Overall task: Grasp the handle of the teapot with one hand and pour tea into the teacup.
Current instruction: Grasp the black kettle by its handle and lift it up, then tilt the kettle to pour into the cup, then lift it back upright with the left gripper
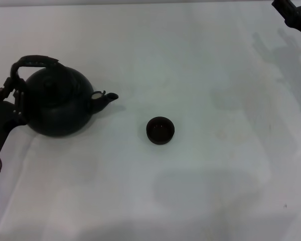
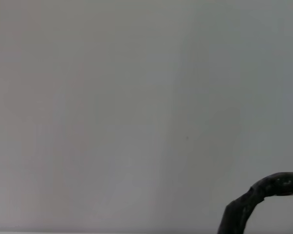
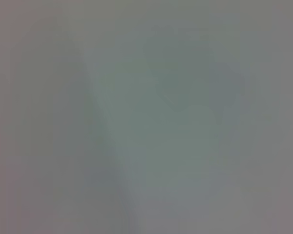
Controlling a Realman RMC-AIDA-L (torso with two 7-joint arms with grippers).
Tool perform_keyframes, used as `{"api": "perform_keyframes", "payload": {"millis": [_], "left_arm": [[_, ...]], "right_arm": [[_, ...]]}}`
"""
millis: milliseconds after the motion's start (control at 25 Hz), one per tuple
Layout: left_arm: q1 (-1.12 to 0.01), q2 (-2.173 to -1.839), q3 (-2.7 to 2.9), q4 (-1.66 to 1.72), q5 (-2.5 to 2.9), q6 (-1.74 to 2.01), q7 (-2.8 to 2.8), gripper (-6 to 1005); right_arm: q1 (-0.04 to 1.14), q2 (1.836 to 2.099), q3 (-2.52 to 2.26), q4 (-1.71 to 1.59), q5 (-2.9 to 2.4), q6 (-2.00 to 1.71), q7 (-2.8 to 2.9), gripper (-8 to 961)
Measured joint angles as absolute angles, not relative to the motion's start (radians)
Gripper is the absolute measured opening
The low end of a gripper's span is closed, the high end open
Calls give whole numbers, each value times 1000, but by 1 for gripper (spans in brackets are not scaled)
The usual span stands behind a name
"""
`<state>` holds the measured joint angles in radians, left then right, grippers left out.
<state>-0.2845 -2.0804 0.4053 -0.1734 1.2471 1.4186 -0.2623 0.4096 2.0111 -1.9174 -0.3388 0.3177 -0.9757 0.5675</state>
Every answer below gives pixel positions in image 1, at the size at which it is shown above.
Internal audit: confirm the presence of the white tablecloth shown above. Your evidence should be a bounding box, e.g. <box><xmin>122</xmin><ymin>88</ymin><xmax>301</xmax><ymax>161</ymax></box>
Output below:
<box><xmin>0</xmin><ymin>6</ymin><xmax>301</xmax><ymax>241</ymax></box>

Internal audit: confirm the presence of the small dark brown teacup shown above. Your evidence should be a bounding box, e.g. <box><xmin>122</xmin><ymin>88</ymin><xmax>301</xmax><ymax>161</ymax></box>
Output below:
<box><xmin>145</xmin><ymin>115</ymin><xmax>176</xmax><ymax>146</ymax></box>

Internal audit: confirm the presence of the black round teapot with handle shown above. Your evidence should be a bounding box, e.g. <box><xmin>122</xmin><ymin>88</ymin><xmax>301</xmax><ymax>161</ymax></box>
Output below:
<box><xmin>10</xmin><ymin>55</ymin><xmax>119</xmax><ymax>138</ymax></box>

